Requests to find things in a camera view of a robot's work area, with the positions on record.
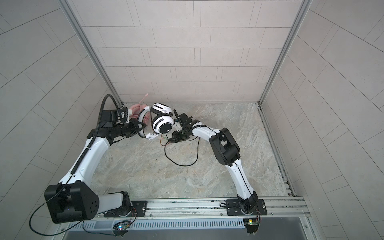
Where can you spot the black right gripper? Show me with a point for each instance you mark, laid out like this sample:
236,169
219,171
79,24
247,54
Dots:
177,137

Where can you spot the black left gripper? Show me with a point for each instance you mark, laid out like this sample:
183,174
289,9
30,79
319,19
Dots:
135,127

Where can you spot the pink headphones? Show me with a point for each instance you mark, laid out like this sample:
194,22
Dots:
136,109

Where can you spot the white black headphones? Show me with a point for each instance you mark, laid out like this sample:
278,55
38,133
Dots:
161,119

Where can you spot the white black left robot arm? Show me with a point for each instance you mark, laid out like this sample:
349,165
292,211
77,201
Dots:
72,199

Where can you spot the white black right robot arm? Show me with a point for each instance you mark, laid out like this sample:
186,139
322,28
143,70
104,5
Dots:
226,151

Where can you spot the left circuit board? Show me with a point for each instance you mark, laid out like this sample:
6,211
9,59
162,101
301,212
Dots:
122,226

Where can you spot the circuit board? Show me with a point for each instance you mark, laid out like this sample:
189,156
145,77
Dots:
251,225
122,226

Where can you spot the right circuit board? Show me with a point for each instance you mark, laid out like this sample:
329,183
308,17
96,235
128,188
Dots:
251,225

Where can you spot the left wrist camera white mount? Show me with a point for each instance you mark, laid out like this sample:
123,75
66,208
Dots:
125,114

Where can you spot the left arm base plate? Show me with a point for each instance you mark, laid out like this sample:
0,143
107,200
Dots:
134,209

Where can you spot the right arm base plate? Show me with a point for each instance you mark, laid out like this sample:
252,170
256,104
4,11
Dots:
236,207

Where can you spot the aluminium corner post left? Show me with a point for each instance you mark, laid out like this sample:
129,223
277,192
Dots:
68,12

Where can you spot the aluminium corner post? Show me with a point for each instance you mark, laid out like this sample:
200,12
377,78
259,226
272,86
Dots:
68,12
287,44

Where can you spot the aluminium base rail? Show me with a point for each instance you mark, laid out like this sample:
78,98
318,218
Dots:
207,208

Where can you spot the aluminium corner post right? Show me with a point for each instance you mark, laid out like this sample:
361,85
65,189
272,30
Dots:
287,44

